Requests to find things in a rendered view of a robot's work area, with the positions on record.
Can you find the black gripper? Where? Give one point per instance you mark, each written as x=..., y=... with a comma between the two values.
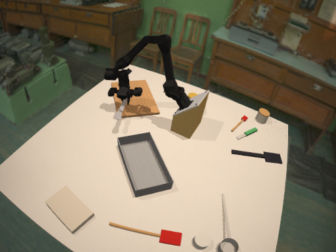
x=136, y=92

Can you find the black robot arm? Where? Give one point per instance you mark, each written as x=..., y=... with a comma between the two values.
x=171, y=88

